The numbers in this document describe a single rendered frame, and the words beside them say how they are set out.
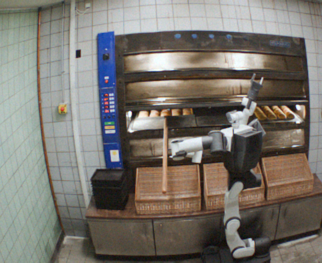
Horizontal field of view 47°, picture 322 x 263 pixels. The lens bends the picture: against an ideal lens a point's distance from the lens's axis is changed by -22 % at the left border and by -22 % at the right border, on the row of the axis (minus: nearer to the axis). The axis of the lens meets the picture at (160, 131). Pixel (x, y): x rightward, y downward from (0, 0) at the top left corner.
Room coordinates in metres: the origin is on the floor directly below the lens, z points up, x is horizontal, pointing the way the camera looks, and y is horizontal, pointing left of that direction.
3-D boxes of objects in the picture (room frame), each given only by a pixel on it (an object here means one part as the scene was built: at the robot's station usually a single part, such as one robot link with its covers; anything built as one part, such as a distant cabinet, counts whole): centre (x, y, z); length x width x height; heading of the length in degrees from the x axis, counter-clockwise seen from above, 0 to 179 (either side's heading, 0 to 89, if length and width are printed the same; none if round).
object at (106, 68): (4.90, 0.40, 1.07); 1.93 x 0.16 x 2.15; 178
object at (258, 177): (3.06, -0.61, 1.00); 0.28 x 0.13 x 0.18; 88
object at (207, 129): (3.96, -0.61, 1.16); 1.80 x 0.06 x 0.04; 88
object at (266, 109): (4.35, -1.21, 1.21); 0.61 x 0.48 x 0.06; 178
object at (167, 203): (3.69, -0.03, 0.72); 0.56 x 0.49 x 0.28; 88
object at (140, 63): (3.94, -0.61, 1.80); 1.79 x 0.11 x 0.19; 88
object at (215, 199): (3.67, -0.63, 0.72); 0.56 x 0.49 x 0.28; 89
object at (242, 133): (3.03, -0.57, 1.27); 0.34 x 0.30 x 0.36; 123
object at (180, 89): (3.94, -0.61, 1.54); 1.79 x 0.11 x 0.19; 88
